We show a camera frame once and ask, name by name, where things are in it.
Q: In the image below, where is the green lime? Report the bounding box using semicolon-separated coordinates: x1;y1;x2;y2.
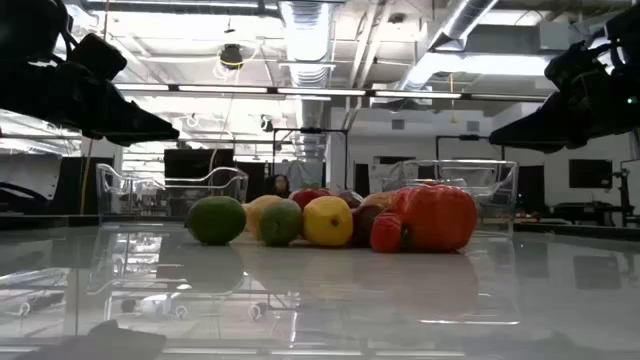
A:
184;195;248;247

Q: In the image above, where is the black wall panel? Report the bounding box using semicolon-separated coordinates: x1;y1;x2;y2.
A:
568;158;614;190

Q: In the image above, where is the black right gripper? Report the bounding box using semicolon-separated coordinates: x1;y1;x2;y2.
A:
488;64;640;155

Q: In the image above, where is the yellow lemon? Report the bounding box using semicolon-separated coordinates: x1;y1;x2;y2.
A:
301;195;355;248

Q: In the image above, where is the red apple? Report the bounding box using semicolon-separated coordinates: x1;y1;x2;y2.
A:
288;185;332;211

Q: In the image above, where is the black overhead camera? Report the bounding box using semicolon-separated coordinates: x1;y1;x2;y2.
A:
219;43;245;71

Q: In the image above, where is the black screen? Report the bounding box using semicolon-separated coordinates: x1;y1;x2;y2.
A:
163;148;235;181

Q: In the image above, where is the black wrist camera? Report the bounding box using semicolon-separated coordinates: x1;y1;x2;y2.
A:
543;40;611;92
66;32;129;81

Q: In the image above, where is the person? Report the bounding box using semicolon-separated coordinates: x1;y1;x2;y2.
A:
267;173;293;199

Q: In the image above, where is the yellow orange mango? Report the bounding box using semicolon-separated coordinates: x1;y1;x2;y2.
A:
244;194;284;240

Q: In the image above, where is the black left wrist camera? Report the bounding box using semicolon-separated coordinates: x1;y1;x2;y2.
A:
66;32;129;81

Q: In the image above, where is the silver ceiling duct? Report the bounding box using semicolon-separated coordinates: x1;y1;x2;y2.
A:
399;0;501;91
278;0;334;151

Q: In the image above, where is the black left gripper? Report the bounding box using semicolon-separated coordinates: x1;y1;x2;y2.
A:
0;54;180;148

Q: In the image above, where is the dark purple eggplant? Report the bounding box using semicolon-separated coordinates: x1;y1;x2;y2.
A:
349;202;386;249

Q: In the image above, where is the large red ribbed tomato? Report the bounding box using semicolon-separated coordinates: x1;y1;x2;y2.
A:
387;182;479;254

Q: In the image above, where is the long light bar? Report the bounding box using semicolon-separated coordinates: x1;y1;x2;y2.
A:
114;82;549;104

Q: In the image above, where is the clear plastic basket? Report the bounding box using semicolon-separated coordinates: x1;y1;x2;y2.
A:
95;163;250;225
372;158;520;237

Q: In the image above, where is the dark red plum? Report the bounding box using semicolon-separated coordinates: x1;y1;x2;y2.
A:
337;189;365;210

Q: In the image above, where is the green fruit with orange blush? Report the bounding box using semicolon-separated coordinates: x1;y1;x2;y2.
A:
258;198;304;248

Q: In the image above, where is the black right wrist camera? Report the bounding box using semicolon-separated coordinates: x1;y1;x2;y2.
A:
543;40;611;92

